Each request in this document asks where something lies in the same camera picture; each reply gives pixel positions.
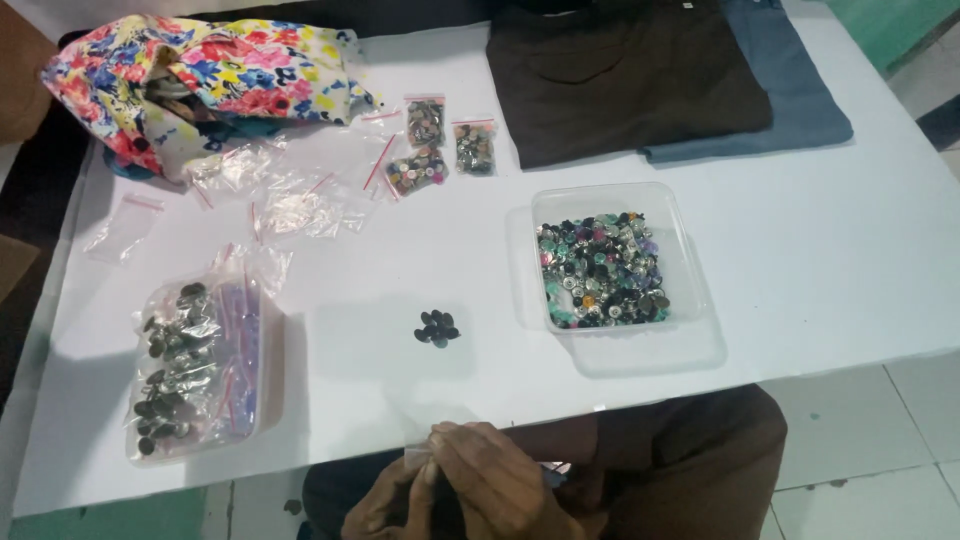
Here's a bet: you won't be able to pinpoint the person's left hand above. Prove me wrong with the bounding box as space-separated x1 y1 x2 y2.
341 453 441 540

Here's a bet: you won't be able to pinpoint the person's right hand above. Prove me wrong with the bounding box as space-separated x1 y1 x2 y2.
427 420 588 540

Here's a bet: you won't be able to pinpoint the small pile of dark buttons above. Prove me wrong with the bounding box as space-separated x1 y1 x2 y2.
413 309 462 350

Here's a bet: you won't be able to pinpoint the clear plastic tray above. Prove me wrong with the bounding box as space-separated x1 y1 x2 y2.
123 271 288 468

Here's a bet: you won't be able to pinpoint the person's brown clothing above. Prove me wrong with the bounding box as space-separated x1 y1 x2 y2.
510 382 789 540

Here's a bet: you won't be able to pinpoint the bundle of red-striped zip bags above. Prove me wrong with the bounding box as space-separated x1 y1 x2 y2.
213 243 294 440

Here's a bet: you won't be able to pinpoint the heap of mixed colourful buttons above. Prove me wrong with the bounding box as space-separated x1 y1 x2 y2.
535 211 672 330

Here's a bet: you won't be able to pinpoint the clear plastic button container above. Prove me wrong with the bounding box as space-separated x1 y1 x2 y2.
530 181 710 336

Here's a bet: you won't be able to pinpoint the zip bag of multicoloured buttons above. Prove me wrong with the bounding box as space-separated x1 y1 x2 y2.
382 146 451 201

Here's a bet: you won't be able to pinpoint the bags of dark metal buttons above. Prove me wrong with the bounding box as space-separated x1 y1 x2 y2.
129 281 220 459

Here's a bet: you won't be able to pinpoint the zip bag of grey-green buttons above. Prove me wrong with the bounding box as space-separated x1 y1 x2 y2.
451 117 498 178

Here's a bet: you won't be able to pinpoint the heap of empty zip bags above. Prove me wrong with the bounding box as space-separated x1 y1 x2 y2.
183 108 406 245

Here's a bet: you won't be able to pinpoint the zip bag of brown buttons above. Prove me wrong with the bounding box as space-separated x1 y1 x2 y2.
404 94 447 149

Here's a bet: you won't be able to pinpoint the single empty flat zip bag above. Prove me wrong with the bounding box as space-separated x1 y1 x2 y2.
82 193 166 266

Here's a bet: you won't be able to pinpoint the dark brown folded shirt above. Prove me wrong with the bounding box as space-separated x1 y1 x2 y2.
485 0 774 171

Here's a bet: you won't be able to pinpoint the floral fabric bag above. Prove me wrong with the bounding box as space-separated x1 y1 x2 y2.
41 13 380 183

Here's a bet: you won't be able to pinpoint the brown cardboard piece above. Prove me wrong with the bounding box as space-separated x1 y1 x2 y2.
0 234 41 305

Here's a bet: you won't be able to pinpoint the black cloth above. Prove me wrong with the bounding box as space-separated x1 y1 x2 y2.
0 97 95 410

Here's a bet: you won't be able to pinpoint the blue folded cloth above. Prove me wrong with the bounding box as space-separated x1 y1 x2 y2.
641 0 855 165

